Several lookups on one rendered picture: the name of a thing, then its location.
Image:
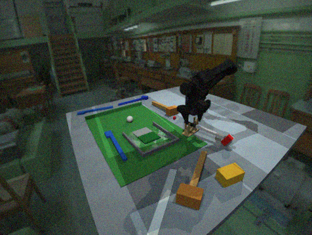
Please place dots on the yellow box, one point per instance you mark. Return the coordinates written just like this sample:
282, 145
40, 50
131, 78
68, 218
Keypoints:
230, 174

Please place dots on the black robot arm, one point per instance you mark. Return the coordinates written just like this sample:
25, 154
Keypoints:
207, 78

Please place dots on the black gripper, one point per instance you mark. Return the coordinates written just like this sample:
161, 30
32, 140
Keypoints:
184, 109

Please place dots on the orange mallet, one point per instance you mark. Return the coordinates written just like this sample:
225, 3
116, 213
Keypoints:
170, 110
190, 195

